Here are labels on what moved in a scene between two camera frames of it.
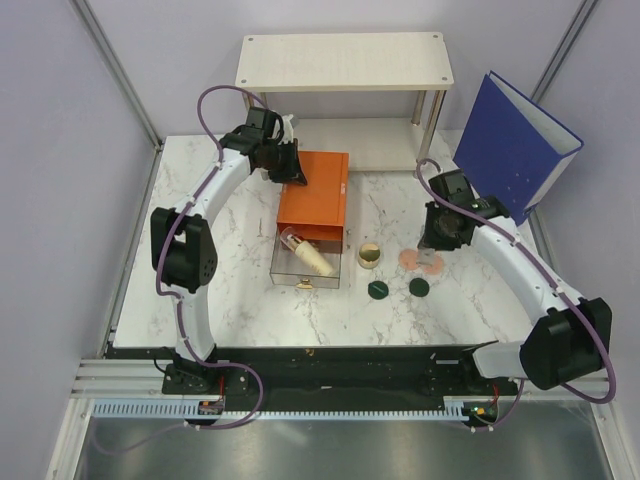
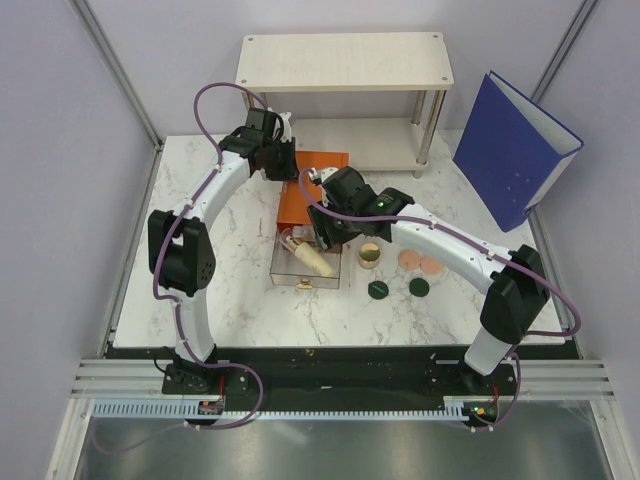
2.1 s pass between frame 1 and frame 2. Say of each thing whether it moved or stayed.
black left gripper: stayed
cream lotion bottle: stayed
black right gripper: moved
